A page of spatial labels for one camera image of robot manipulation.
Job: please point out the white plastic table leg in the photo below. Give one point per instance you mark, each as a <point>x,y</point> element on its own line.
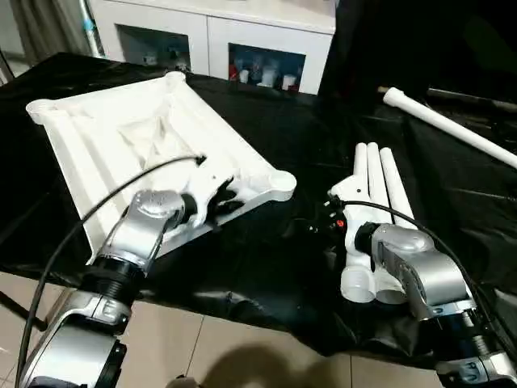
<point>359,279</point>
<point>396,186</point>
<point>376,174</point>
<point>452,125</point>

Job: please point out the white plastic table top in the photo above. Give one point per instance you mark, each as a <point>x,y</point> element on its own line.
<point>137,137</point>

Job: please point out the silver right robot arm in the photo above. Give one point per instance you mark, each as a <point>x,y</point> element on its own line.
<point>428,275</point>

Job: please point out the black work mat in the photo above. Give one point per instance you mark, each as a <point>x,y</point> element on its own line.
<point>275,137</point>

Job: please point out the white cabinet with glass doors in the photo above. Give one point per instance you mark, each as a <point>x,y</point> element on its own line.
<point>202,28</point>

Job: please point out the robot leg with black foot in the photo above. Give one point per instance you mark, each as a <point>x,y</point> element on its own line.
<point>182,381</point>

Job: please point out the grey curtain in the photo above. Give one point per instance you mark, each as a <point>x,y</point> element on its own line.
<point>48,24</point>

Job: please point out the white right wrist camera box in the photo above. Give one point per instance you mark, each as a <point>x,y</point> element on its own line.
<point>346,198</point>

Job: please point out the black folding stand frame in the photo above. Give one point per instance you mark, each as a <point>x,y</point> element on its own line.
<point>20,311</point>

